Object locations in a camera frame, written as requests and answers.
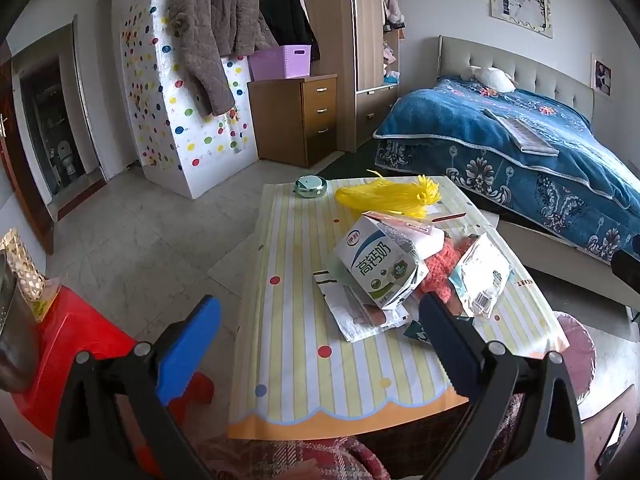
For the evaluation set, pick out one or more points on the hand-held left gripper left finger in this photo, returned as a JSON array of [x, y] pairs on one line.
[[192, 340]]

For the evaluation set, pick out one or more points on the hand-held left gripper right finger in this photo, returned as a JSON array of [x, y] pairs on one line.
[[450, 345]]

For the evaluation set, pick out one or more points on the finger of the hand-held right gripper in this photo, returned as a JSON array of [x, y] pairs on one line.
[[627, 270]]

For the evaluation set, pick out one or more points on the trash bin with pink bag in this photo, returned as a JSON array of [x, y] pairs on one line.
[[577, 355]]

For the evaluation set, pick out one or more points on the white milk carton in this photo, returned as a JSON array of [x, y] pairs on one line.
[[370, 260]]

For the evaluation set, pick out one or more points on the yellow mesh net bag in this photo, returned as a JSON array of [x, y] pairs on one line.
[[380, 200]]

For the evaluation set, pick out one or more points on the dark green snack wrapper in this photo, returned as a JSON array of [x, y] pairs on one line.
[[417, 333]]

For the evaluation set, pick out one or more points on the orange knitted cloth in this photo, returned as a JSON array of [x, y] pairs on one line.
[[440, 270]]

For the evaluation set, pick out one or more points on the white plastic wrapper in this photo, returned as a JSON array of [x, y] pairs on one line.
[[482, 270]]

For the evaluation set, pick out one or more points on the striped dotted tablecloth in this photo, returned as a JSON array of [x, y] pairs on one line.
[[290, 310]]

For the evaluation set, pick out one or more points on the red plastic stool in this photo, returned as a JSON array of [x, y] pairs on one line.
[[75, 330]]

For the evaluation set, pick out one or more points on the red stick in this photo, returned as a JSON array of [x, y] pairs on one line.
[[447, 218]]

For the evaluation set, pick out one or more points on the person's plaid clothing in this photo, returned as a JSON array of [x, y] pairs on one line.
[[325, 460]]

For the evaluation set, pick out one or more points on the folded grey cloth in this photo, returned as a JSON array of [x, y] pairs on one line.
[[525, 132]]

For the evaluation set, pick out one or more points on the black phone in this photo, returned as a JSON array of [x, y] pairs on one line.
[[612, 442]]

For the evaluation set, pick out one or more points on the gold patterned bag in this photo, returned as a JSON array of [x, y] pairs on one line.
[[22, 270]]

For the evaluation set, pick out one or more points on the green round tin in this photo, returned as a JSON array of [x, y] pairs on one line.
[[310, 186]]

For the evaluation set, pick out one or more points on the dark green floor mat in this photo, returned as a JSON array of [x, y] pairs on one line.
[[345, 167]]

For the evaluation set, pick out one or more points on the polka-dot covered cabinet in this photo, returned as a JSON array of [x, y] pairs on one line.
[[165, 125]]

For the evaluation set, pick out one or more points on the blue floral blanket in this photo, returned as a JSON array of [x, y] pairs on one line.
[[450, 125]]

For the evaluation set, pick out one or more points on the white toilet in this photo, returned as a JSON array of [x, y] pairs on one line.
[[66, 160]]

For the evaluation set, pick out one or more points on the white pillow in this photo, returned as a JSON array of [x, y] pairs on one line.
[[492, 79]]

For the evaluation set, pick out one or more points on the wooden drawer cabinet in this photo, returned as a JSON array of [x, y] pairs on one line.
[[280, 120]]

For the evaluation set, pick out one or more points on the grey upholstered bed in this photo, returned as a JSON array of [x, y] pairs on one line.
[[500, 55]]

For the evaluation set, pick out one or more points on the purple plastic basket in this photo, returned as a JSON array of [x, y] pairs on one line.
[[280, 62]]

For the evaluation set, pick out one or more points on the brown quilted jacket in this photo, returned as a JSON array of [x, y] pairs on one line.
[[210, 25]]

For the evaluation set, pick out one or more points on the wooden wardrobe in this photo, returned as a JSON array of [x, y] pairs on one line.
[[367, 35]]

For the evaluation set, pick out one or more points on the black coat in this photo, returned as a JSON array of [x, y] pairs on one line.
[[285, 10]]

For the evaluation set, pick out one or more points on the pink garment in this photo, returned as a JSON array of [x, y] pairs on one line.
[[390, 0]]

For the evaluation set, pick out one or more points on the small wall photo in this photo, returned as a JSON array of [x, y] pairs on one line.
[[601, 77]]

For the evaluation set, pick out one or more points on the large framed wall picture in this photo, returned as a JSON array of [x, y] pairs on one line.
[[522, 2]]

